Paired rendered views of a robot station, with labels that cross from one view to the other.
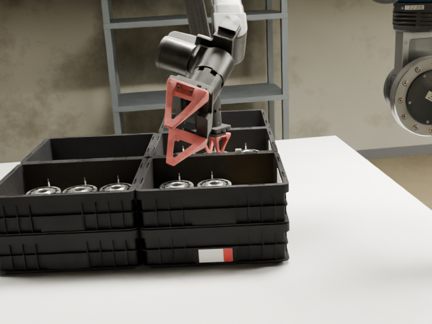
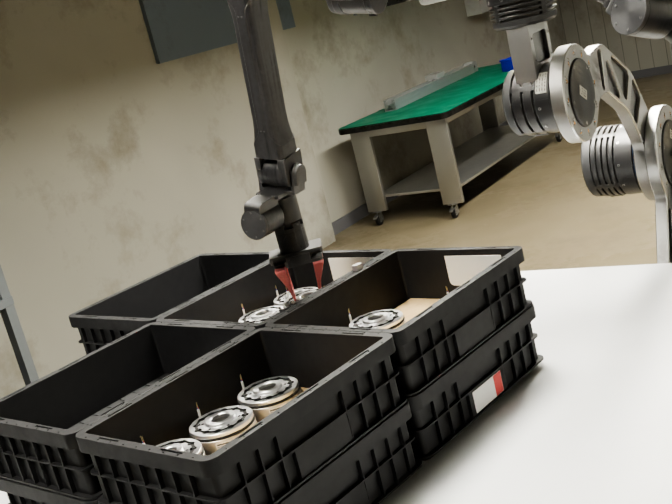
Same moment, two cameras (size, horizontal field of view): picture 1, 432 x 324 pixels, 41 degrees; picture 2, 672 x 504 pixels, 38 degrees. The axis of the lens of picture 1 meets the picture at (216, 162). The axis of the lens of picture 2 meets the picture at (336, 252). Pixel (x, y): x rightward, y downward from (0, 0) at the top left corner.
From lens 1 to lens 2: 1.39 m
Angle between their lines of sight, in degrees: 46
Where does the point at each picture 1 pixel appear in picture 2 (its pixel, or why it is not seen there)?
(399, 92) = (565, 92)
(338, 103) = (34, 302)
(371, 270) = (619, 320)
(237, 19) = not seen: outside the picture
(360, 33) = (27, 182)
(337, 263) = (580, 335)
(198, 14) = (272, 64)
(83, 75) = not seen: outside the picture
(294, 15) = not seen: outside the picture
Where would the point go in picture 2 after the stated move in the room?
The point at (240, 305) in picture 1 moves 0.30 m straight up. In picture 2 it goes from (611, 405) to (578, 230)
